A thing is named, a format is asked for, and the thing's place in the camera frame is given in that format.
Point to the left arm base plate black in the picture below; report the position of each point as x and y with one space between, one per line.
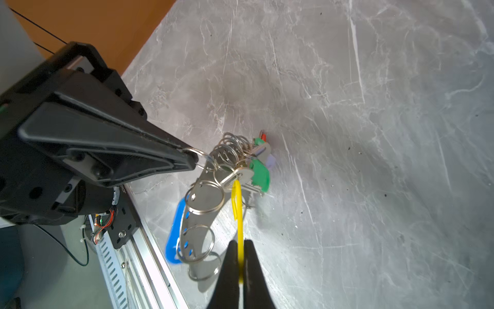
125 217

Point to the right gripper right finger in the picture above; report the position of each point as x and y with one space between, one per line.
256 293

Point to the large metal band keyring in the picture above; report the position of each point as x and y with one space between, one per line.
228 161

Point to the green key tag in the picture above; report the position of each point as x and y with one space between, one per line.
260 155

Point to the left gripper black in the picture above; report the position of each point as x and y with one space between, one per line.
42 152

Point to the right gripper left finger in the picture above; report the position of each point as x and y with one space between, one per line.
226 293

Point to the aluminium front rail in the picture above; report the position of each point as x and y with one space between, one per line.
137 275

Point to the purple key tag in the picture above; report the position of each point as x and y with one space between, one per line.
270 162

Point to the blue key tag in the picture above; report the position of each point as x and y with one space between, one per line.
171 245

